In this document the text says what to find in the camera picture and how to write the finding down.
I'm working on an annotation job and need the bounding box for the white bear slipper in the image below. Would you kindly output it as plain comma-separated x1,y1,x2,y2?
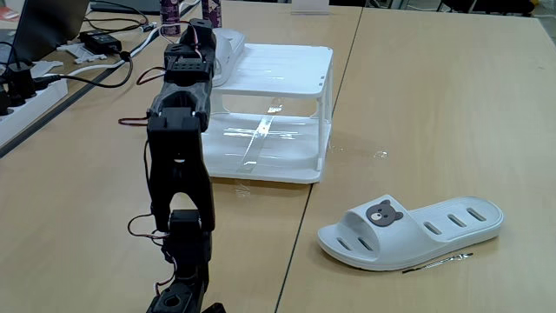
211,28,248,88
316,194,505,272

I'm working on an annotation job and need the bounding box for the white plastic shelf box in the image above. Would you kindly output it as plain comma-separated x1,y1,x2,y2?
201,42,334,184

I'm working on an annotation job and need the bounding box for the black power adapter brick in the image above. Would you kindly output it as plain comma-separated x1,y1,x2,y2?
78,29,123,56

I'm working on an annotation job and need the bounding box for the white card stand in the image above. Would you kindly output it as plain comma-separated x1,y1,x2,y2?
290,0,330,16

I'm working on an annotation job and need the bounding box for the white printed plastic part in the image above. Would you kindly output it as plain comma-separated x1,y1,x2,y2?
56,42,108,65

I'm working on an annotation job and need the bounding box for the dark laptop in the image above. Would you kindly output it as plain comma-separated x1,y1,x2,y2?
7,0,90,66

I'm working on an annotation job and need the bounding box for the white power strip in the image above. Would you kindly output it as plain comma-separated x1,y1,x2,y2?
0,77,70,147

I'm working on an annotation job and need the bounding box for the thin metal rod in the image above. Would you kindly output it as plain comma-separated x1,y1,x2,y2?
401,252,474,275

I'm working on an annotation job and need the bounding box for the white cable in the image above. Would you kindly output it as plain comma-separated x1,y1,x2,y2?
43,26,162,79

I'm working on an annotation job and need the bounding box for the black looped cable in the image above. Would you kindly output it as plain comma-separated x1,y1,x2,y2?
84,0,150,34

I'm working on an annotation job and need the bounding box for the black power cable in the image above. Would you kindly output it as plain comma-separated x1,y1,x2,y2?
32,50,135,90

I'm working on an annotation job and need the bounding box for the black wall plug adapter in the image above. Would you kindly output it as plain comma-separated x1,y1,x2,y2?
3,60,38,108

